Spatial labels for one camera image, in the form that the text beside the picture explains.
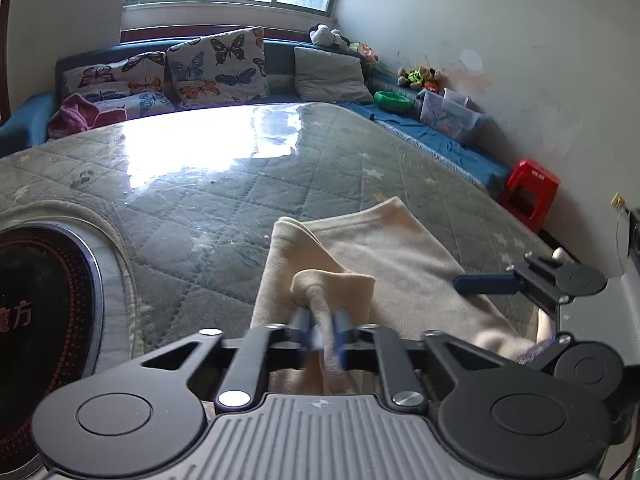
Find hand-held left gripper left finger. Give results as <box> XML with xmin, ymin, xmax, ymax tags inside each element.
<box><xmin>142</xmin><ymin>309</ymin><xmax>316</xmax><ymax>415</ymax></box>

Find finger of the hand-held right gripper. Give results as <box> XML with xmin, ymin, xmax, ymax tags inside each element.
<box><xmin>537</xmin><ymin>334</ymin><xmax>577</xmax><ymax>374</ymax></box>
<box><xmin>453</xmin><ymin>251</ymin><xmax>568</xmax><ymax>318</ymax></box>

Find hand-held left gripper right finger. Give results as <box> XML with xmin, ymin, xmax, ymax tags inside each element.
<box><xmin>334</xmin><ymin>309</ymin><xmax>506</xmax><ymax>413</ymax></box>

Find beige cloth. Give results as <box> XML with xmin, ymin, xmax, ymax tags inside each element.
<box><xmin>250</xmin><ymin>196</ymin><xmax>542</xmax><ymax>397</ymax></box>

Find red plastic stool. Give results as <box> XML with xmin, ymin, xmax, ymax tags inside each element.
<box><xmin>497</xmin><ymin>159</ymin><xmax>561</xmax><ymax>234</ymax></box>

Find blue bench sheet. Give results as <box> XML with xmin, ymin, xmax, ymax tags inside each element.
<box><xmin>336</xmin><ymin>66</ymin><xmax>512</xmax><ymax>200</ymax></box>

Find grey quilted table cover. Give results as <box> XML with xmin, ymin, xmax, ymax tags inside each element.
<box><xmin>0</xmin><ymin>101</ymin><xmax>568</xmax><ymax>361</ymax></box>

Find clear plastic storage box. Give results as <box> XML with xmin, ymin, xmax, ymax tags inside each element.
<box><xmin>419</xmin><ymin>87</ymin><xmax>482</xmax><ymax>145</ymax></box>

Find green plastic bowl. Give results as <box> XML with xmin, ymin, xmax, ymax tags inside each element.
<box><xmin>373</xmin><ymin>90</ymin><xmax>417</xmax><ymax>114</ymax></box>

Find brown and green plush toys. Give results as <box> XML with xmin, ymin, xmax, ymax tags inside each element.
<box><xmin>397</xmin><ymin>65</ymin><xmax>444</xmax><ymax>95</ymax></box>

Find grey pillow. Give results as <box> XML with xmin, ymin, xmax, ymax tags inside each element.
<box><xmin>293</xmin><ymin>46</ymin><xmax>374</xmax><ymax>106</ymax></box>

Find black round induction cooktop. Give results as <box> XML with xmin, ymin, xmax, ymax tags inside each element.
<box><xmin>0</xmin><ymin>221</ymin><xmax>104</xmax><ymax>472</ymax></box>

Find pink and green plush toy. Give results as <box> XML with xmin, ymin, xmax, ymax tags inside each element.
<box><xmin>349</xmin><ymin>40</ymin><xmax>381</xmax><ymax>64</ymax></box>

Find blue sofa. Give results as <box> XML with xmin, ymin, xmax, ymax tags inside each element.
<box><xmin>0</xmin><ymin>37</ymin><xmax>381</xmax><ymax>146</ymax></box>

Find large butterfly print pillow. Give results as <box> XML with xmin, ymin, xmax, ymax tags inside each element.
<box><xmin>166</xmin><ymin>26</ymin><xmax>271</xmax><ymax>109</ymax></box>

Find small butterfly print pillow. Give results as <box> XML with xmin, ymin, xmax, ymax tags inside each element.
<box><xmin>94</xmin><ymin>91</ymin><xmax>176</xmax><ymax>123</ymax></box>

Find white and black plush toy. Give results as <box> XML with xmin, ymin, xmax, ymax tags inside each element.
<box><xmin>309</xmin><ymin>24</ymin><xmax>351</xmax><ymax>51</ymax></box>

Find pink cloth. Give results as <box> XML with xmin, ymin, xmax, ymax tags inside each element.
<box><xmin>48</xmin><ymin>92</ymin><xmax>127</xmax><ymax>139</ymax></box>

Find long butterfly print pillow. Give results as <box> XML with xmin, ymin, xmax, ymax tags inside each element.
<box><xmin>61</xmin><ymin>51</ymin><xmax>167</xmax><ymax>103</ymax></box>

